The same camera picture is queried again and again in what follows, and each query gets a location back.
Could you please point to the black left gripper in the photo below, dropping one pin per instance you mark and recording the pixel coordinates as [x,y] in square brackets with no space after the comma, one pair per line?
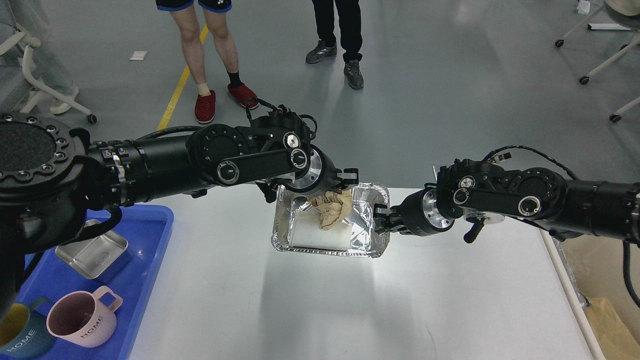
[322,176]

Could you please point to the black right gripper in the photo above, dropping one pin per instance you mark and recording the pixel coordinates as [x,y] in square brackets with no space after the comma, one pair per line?
[417,215]

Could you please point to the aluminium foil tray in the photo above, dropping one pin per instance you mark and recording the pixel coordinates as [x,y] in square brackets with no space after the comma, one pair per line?
[364,242]

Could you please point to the brown paper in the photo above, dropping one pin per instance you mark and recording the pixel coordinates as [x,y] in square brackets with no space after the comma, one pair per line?
[333,207]

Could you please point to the white paper cup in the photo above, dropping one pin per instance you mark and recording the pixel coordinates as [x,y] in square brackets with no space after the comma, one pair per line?
[307,233]

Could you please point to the stainless steel tray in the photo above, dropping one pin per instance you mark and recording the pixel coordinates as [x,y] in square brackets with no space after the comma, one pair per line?
[99,259]

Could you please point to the pink HOME mug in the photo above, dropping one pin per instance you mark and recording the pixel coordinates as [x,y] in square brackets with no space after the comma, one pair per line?
[85,318]

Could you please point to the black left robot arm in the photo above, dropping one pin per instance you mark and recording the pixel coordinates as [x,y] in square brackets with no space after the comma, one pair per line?
[58,187]

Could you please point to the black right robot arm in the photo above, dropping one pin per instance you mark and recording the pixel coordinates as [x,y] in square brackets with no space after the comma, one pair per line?
[483,191]

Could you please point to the person in black trousers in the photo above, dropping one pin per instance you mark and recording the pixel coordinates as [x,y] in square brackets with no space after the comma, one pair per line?
[350,26]

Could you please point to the cream plastic bin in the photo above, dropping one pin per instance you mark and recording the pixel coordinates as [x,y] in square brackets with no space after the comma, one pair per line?
[591,274]

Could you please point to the blue plastic tray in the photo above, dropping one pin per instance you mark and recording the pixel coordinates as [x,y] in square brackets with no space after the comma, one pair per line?
[147,228]

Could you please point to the white wheeled chair left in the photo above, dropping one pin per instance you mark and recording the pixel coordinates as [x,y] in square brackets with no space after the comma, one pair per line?
[38,85]

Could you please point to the person in grey trousers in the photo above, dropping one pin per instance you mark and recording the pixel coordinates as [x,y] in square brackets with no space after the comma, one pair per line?
[30,16]

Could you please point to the blue HOME mug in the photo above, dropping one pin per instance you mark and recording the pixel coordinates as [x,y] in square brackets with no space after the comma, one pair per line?
[24,333]

